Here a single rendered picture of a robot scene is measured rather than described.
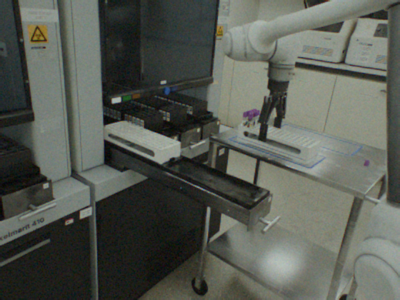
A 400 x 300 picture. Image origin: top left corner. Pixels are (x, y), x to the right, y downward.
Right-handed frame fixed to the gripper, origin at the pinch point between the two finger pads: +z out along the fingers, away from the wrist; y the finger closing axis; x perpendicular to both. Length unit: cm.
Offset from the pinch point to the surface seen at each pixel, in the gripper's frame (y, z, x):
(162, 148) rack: -41.3, 0.9, 16.4
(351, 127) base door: 191, 47, 21
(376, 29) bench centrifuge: 194, -31, 23
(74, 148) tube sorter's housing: -57, 4, 41
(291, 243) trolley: 23, 60, -9
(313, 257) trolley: 21, 60, -21
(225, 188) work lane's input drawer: -37.5, 7.1, -7.0
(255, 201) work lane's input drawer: -39.4, 5.8, -18.6
